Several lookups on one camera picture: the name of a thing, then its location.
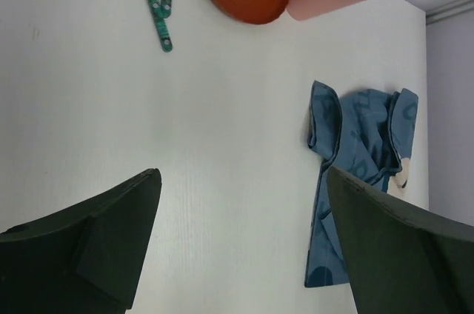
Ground fork with teal handle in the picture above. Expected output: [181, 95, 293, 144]
[147, 0, 173, 53]

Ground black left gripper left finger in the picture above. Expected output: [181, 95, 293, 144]
[1, 168, 161, 313]

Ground blue lettered cloth placemat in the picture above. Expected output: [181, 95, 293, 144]
[304, 81, 418, 288]

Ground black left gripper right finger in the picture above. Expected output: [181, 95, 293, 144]
[327, 167, 473, 313]

